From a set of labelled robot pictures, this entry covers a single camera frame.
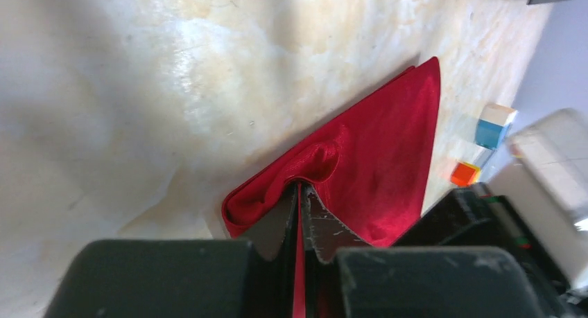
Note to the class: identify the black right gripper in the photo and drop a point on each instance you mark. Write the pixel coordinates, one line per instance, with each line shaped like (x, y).
(464, 217)

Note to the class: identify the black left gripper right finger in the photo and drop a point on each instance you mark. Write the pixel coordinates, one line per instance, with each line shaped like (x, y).
(348, 277)

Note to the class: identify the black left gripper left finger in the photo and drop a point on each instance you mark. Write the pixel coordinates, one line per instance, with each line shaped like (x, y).
(183, 279)

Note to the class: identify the red cloth napkin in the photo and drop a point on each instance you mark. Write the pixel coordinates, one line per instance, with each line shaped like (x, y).
(357, 181)

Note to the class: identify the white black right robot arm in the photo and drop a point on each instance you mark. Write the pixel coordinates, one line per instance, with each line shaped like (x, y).
(535, 208)

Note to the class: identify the orange block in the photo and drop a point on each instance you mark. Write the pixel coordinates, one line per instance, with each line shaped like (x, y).
(465, 174)

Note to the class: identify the blue block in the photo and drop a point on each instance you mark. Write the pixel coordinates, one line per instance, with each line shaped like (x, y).
(493, 125)

